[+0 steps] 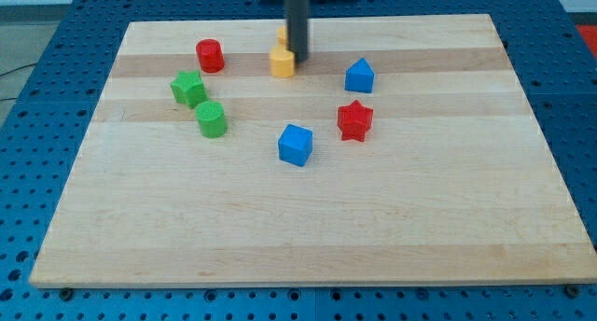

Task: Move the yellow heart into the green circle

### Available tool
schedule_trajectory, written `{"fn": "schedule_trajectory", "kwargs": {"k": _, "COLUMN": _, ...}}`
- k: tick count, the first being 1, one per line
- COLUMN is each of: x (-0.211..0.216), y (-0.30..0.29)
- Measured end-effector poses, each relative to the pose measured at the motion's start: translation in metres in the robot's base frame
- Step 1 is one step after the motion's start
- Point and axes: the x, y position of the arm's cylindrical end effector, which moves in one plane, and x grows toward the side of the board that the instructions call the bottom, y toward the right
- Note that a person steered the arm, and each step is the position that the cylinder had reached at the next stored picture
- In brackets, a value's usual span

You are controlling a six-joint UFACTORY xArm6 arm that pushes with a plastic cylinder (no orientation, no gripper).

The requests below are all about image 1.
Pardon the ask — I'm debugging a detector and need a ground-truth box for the green cylinder block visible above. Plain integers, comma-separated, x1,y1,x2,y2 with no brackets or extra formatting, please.
195,101,228,138

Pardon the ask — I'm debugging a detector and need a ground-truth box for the light wooden board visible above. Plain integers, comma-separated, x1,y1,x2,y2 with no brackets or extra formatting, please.
30,14,596,288

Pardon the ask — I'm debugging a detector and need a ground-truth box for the black cable on floor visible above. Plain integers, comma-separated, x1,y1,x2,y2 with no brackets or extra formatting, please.
0,62,37,103

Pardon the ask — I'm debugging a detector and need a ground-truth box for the blue triangular prism block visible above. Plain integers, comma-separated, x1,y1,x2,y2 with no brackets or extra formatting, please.
344,58,375,93

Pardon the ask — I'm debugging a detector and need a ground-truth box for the red star block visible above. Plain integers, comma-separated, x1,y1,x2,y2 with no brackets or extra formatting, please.
337,100,374,142

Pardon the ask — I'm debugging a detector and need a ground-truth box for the blue cube block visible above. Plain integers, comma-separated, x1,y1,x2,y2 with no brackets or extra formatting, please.
278,124,313,167

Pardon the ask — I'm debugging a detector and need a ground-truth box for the red cylinder block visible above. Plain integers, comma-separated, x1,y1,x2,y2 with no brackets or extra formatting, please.
195,38,225,73

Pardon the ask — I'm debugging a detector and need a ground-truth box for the green star block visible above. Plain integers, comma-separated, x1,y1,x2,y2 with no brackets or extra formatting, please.
170,70,208,109

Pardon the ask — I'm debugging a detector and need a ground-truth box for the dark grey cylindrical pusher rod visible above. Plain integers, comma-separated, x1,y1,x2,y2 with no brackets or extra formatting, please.
284,0,310,63

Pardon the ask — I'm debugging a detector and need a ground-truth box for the yellow block behind rod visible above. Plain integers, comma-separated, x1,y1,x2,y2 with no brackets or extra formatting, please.
276,26,288,47

